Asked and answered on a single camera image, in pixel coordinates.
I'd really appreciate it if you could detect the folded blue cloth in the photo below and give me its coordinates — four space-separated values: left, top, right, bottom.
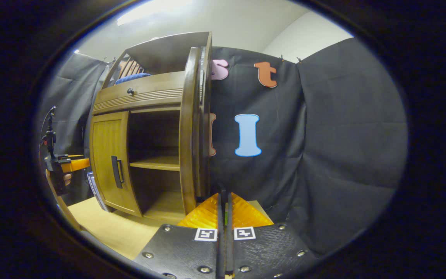
115 73 152 85

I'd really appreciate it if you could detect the black backdrop cloth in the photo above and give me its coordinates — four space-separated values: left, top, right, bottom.
39 37 408 256

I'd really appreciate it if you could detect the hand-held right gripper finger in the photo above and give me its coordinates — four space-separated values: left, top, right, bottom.
225 191 318 279
133 190 224 279

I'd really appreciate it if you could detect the wooden cabinet door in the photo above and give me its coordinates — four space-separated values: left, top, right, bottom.
179 46 202 216
89 110 143 217

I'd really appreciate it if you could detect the white blue printed booklet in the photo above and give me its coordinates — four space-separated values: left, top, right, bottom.
87 172 107 212

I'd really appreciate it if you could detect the row of leaning brown books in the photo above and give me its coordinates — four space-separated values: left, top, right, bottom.
118 58 145 79

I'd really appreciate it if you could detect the wooden double-door shoe cabinet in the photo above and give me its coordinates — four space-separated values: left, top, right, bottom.
89 31 213 226

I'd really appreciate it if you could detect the wooden drawer with black knob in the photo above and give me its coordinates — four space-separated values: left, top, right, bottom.
91 72 187 115

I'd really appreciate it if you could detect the wooden inner shelf board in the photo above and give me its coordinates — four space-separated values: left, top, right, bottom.
129 155 181 172

